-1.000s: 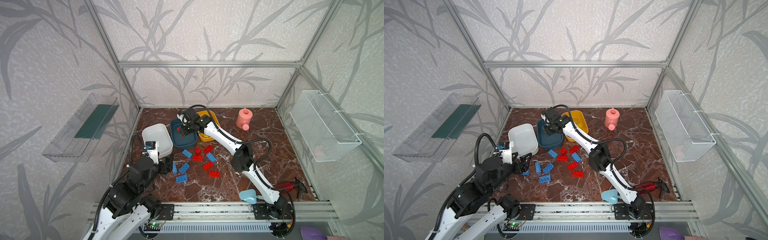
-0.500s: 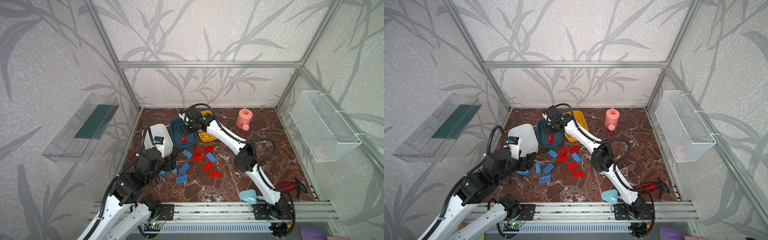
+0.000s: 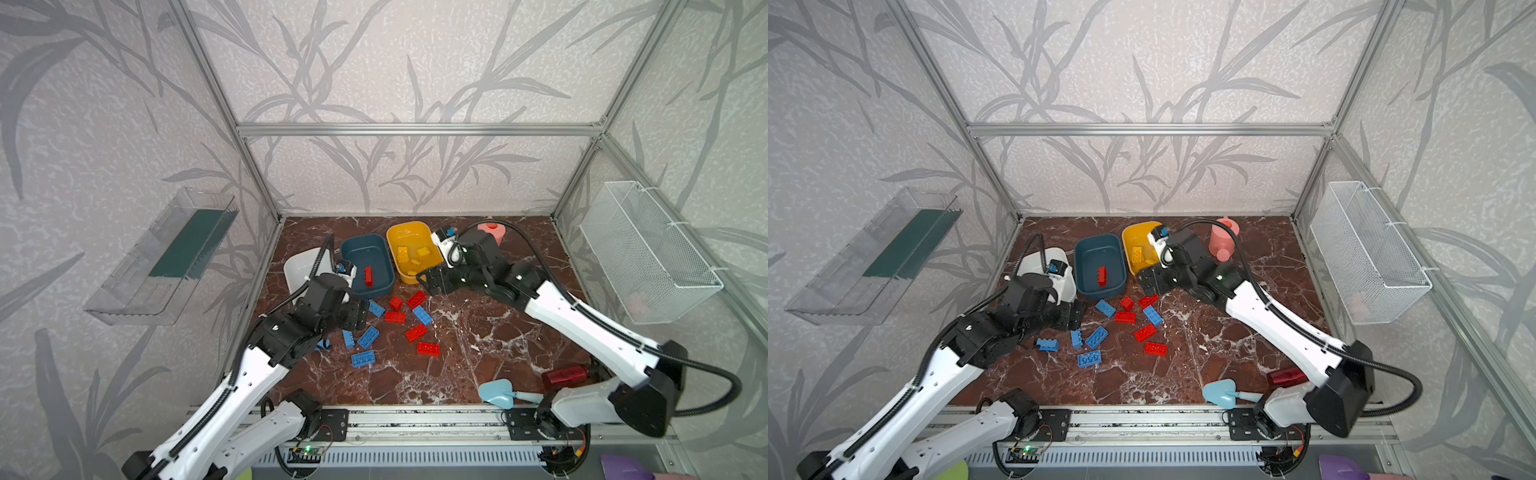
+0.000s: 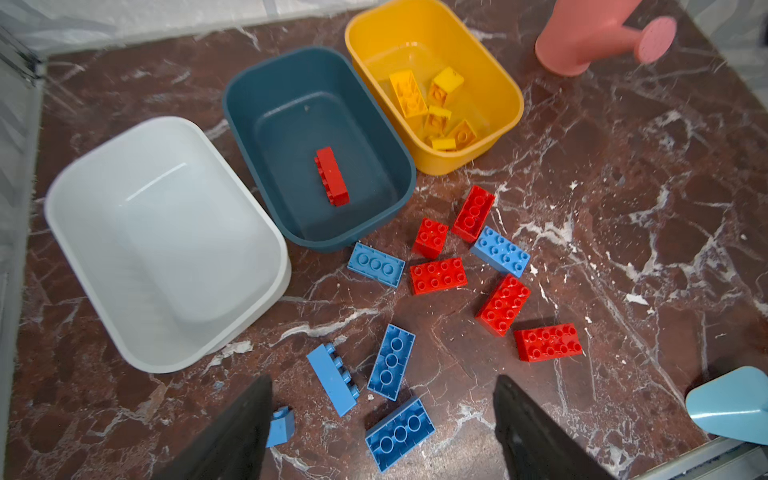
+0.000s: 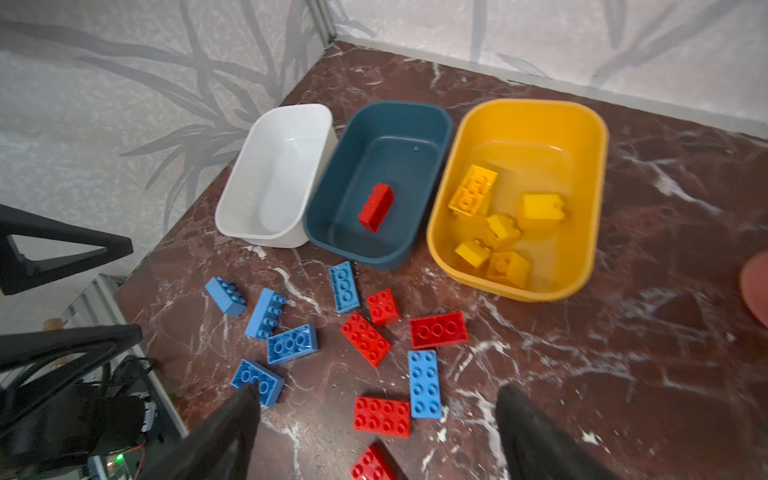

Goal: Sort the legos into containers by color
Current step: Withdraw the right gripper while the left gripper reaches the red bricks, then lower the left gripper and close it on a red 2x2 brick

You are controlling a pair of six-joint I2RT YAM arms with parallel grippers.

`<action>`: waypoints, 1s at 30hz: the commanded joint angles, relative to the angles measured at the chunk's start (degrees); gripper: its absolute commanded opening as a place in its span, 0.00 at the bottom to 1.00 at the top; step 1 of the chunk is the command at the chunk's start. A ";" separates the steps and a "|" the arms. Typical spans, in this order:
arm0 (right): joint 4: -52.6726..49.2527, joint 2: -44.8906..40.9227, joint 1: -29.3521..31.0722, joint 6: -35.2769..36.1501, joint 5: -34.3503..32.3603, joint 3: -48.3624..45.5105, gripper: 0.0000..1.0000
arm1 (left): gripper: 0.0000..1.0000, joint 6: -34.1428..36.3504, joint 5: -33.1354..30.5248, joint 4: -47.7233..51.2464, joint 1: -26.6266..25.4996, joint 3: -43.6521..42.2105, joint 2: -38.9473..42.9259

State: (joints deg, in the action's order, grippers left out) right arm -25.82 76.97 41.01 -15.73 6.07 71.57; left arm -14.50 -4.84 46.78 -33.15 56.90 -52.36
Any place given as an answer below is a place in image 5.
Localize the yellow curved lego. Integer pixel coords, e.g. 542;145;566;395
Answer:
448;164;498;218

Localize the red lego brick top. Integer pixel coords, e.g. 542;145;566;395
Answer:
409;311;469;350

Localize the blue lego brick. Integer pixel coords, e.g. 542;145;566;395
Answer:
330;261;360;314
230;360;285;407
205;277;246;317
408;350;442;419
245;288;286;339

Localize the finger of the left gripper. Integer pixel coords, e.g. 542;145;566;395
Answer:
1;325;143;420
1;205;133;296

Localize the teal plastic bin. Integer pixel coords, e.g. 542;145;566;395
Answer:
303;100;453;270

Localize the yellow plastic bin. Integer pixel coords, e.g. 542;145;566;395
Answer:
427;99;609;302

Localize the small red lego brick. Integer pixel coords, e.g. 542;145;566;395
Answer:
367;289;401;327

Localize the blue lego brick diagonal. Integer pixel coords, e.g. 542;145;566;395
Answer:
267;324;318;365

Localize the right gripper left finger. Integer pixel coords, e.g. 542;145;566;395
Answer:
142;384;261;479

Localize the white plastic bin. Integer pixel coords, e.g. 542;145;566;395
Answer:
215;104;337;248

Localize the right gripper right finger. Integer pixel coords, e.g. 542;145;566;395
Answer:
495;384;616;479

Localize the yellow lego square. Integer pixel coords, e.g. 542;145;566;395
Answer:
517;193;566;231

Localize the red lego brick bottom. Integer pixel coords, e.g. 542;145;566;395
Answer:
350;444;396;480

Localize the yellow lego small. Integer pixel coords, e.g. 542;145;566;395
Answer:
486;214;521;243

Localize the blue lego brick bottom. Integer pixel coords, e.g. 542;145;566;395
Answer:
230;360;285;407

